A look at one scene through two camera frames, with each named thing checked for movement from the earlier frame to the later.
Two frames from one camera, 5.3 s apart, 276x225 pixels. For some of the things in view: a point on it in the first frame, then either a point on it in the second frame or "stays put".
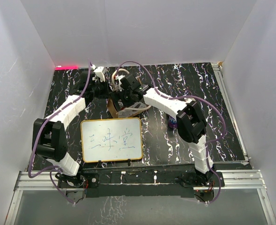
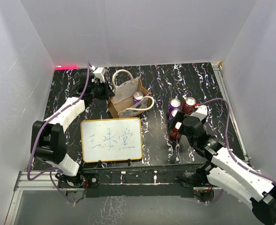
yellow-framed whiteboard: [111, 139] stays put
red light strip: [69, 67] stays put
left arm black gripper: [107, 89] stays put
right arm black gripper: [117, 95] -> [178, 117]
